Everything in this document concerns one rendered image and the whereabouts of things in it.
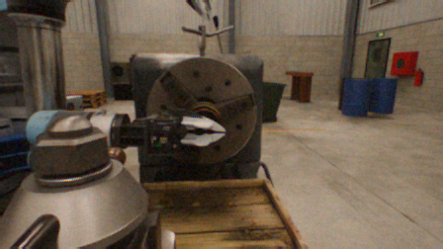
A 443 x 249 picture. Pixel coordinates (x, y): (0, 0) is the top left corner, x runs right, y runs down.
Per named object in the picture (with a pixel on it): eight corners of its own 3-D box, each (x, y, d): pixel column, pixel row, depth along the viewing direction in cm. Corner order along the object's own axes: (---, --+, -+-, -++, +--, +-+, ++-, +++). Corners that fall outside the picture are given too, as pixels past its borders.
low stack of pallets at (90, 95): (80, 103, 848) (79, 90, 838) (108, 103, 860) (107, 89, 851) (63, 109, 727) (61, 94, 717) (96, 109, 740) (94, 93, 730)
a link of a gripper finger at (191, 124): (226, 136, 49) (179, 135, 49) (224, 130, 55) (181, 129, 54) (227, 121, 49) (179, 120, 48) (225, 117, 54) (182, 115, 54)
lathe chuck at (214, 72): (154, 156, 84) (149, 56, 77) (249, 154, 86) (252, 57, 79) (149, 166, 75) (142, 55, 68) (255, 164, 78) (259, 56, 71)
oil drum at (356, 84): (336, 113, 678) (339, 78, 658) (358, 112, 684) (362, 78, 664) (349, 117, 620) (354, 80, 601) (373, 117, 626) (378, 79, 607)
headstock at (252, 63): (157, 126, 148) (153, 57, 140) (238, 125, 152) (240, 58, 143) (131, 166, 91) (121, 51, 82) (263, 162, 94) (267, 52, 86)
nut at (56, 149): (58, 161, 17) (51, 110, 16) (121, 159, 18) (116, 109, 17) (16, 190, 13) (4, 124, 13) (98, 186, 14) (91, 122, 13)
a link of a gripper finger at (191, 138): (226, 152, 50) (178, 151, 49) (223, 144, 56) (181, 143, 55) (226, 136, 49) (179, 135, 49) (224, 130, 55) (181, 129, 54)
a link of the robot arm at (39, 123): (50, 146, 55) (46, 106, 53) (105, 147, 55) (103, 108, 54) (24, 158, 47) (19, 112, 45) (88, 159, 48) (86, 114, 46)
